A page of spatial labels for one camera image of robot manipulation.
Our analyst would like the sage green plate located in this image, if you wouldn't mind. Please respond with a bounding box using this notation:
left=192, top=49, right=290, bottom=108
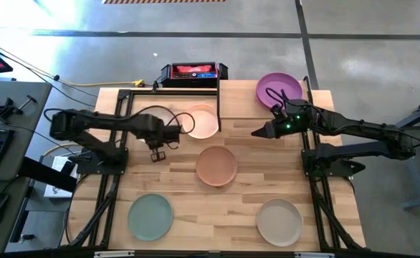
left=127, top=193, right=174, bottom=242

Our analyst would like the yellow floor cable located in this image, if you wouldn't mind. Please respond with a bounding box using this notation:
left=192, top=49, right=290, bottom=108
left=54, top=79, right=145, bottom=88

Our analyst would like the terracotta orange plate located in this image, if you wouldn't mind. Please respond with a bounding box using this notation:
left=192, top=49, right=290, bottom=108
left=195, top=145, right=239, bottom=188

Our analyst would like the black floor cable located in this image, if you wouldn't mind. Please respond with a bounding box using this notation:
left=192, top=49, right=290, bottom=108
left=0, top=35, right=100, bottom=108

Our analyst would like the pale peach plate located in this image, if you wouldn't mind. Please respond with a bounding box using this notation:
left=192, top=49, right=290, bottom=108
left=181, top=103, right=220, bottom=140

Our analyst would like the blue-grey metal stand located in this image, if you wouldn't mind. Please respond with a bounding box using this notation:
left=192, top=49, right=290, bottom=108
left=396, top=92, right=420, bottom=211

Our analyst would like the red and black toolbox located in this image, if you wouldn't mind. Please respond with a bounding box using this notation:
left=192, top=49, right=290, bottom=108
left=159, top=62, right=229, bottom=89

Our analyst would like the black flat bar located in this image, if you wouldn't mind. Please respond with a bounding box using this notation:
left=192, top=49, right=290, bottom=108
left=17, top=156, right=78, bottom=194

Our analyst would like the grey desk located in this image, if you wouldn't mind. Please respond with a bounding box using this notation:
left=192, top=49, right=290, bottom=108
left=0, top=80, right=53, bottom=254

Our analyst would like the magenta purple plate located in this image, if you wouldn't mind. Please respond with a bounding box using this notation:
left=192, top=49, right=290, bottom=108
left=255, top=72, right=303, bottom=110

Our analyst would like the white box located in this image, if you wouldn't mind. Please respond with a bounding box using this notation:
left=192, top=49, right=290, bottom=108
left=43, top=155, right=79, bottom=199

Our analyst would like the black aluminium table frame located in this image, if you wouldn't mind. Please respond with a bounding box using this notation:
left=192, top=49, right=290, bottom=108
left=61, top=75, right=367, bottom=252

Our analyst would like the black clamp mount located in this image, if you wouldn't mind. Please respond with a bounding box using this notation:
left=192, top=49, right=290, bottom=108
left=0, top=94, right=38, bottom=122

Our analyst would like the grey beige plate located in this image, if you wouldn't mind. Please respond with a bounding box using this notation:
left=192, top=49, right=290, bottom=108
left=255, top=198, right=303, bottom=247

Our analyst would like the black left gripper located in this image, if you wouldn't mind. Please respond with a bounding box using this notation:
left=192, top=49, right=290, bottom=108
left=134, top=113, right=182, bottom=163

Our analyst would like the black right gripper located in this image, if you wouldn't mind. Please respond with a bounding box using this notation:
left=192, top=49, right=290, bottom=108
left=252, top=100, right=310, bottom=140

